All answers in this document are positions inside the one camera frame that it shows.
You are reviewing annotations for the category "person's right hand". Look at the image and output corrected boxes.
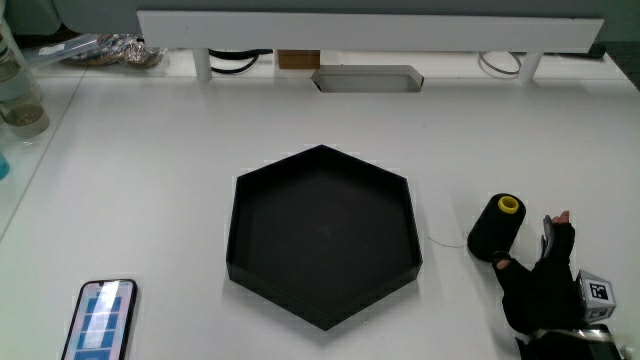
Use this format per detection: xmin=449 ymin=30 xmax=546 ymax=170
xmin=491 ymin=210 xmax=618 ymax=336

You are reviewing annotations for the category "black sewing thread spool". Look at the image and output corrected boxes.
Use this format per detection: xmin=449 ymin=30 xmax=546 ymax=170
xmin=466 ymin=192 xmax=528 ymax=263

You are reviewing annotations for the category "person's right forearm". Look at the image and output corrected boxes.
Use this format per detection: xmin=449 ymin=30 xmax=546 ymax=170
xmin=516 ymin=325 xmax=624 ymax=360

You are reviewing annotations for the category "white desk shelf riser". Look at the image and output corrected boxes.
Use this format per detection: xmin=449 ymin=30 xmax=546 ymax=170
xmin=136 ymin=10 xmax=606 ymax=84

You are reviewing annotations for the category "white desk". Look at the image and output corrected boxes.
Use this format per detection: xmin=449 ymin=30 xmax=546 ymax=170
xmin=0 ymin=47 xmax=640 ymax=360

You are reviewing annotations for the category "black hexagonal tray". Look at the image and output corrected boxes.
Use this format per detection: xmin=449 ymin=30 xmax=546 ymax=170
xmin=225 ymin=143 xmax=424 ymax=332

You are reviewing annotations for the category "brown wooden block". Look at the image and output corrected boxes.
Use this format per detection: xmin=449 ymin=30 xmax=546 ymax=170
xmin=277 ymin=49 xmax=322 ymax=71

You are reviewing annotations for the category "black smartphone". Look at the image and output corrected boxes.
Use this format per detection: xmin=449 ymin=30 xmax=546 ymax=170
xmin=60 ymin=278 xmax=139 ymax=360

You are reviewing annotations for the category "clear bag of snacks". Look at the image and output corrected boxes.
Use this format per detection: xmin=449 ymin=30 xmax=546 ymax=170
xmin=64 ymin=33 xmax=168 ymax=70

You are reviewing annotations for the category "clear plastic package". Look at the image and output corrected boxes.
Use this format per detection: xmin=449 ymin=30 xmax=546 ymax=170
xmin=23 ymin=33 xmax=101 ymax=68

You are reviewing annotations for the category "clear glass bottle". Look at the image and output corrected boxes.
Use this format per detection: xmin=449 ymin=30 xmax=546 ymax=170
xmin=0 ymin=19 xmax=51 ymax=140

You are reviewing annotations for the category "grey looped cable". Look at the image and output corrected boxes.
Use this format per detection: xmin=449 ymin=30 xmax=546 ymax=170
xmin=478 ymin=50 xmax=523 ymax=78

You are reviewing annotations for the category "white cable opening tray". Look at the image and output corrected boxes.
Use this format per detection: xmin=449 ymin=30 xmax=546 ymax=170
xmin=310 ymin=64 xmax=426 ymax=95

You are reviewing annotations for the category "black cable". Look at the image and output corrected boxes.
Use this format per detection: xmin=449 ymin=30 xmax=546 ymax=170
xmin=208 ymin=48 xmax=275 ymax=76

